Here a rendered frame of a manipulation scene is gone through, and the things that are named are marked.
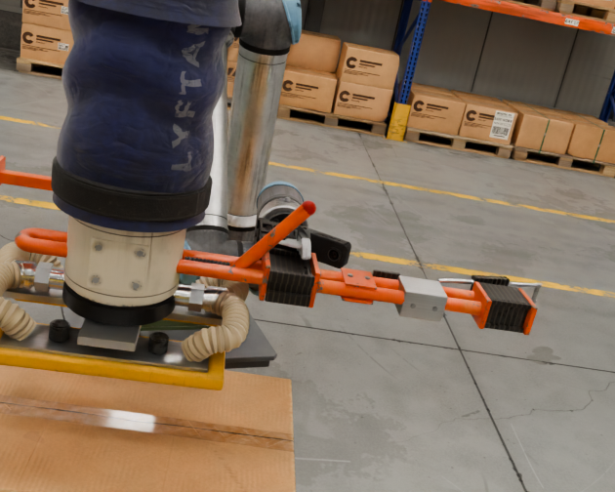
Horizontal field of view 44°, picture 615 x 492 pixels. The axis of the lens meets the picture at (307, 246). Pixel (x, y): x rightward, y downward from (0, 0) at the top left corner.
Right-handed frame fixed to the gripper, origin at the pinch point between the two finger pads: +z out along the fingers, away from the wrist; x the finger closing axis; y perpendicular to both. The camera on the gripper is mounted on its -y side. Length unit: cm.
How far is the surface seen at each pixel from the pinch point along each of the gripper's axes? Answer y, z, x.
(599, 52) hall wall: -439, -821, -6
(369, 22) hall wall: -150, -831, -24
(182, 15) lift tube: 23.0, 10.6, 37.0
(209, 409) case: 10.8, -5.2, -29.5
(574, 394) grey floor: -171, -190, -125
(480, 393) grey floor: -120, -180, -125
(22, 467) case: 37.2, 14.5, -29.5
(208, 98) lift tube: 18.5, 5.7, 26.5
